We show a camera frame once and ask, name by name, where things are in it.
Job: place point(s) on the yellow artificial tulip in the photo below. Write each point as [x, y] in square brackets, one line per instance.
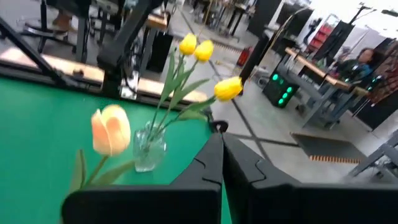
[228, 88]
[204, 50]
[188, 44]

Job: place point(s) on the black ramp striped edge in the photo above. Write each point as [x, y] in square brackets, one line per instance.
[329, 149]

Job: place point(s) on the diamond-cut glass vase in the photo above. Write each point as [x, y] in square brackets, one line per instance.
[149, 155]

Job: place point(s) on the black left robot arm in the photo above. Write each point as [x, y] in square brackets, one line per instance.
[124, 46]

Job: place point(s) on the green table mat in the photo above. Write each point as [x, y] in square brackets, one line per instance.
[37, 140]

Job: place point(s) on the wood top workbench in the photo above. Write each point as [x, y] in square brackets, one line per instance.
[323, 77]

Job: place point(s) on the black frame clamp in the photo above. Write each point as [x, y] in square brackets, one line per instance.
[219, 126]

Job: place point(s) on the black computer green lights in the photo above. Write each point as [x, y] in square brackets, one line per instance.
[280, 90]

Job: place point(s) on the white artificial tulip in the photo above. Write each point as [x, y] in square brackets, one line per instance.
[110, 130]

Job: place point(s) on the person's brown shoe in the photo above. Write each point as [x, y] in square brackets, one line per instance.
[62, 21]

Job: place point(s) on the red canister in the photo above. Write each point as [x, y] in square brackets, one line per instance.
[244, 56]

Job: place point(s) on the dark patterned backdrop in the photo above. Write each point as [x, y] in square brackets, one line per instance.
[387, 71]

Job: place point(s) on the person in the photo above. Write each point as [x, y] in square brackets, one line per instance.
[360, 65]

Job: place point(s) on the black computer tower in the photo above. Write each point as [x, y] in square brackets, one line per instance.
[160, 51]

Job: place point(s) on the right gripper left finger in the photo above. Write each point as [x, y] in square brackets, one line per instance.
[155, 202]

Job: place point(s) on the white mounting plate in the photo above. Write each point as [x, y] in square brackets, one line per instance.
[129, 84]

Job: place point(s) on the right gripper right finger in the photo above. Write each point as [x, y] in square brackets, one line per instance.
[295, 202]

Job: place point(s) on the stool base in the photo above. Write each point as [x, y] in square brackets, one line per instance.
[40, 29]

